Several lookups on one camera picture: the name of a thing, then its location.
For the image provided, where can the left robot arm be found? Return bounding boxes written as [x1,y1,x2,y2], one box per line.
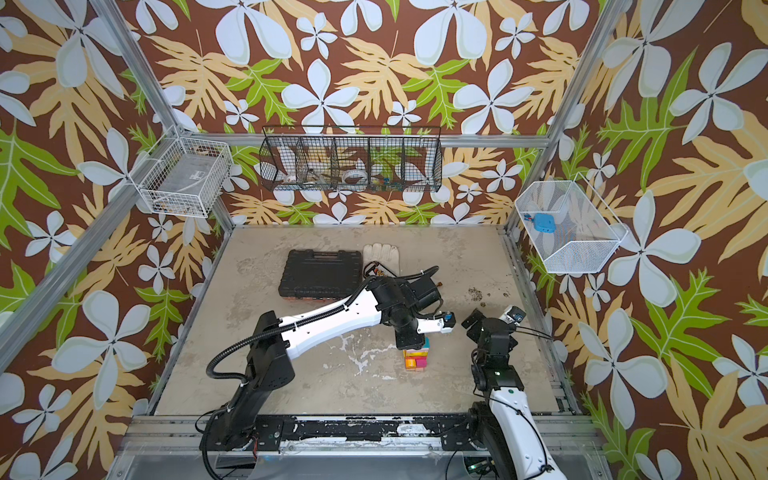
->
[200,271,456,452]

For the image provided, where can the white wire basket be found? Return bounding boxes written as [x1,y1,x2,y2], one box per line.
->
[131,127,233,218]
[515,174,629,275]

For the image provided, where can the black red tool case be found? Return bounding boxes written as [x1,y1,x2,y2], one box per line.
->
[278,249,363,300]

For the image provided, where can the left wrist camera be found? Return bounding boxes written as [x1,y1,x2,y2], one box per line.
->
[417,312,456,334]

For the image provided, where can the beige work glove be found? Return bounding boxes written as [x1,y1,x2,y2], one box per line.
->
[362,243,400,277]

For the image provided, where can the blue object in basket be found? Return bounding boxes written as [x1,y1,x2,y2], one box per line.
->
[532,213,557,234]

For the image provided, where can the aluminium frame post right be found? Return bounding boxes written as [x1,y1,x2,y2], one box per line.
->
[503,0,637,232]

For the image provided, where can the white wire basket right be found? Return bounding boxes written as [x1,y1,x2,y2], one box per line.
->
[515,174,629,275]

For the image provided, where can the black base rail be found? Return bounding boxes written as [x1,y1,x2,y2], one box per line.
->
[200,404,509,453]

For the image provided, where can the black wire basket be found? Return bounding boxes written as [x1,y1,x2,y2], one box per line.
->
[256,125,444,192]

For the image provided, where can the aluminium frame post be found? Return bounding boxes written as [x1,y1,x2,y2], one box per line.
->
[503,0,637,232]
[89,0,235,232]

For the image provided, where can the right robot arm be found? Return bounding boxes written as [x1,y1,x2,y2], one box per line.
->
[462,306,565,479]

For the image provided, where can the aluminium frame post left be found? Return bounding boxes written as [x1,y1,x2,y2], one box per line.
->
[89,0,235,232]

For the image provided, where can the white wire basket left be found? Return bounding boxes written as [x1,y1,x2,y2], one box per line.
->
[131,127,233,218]

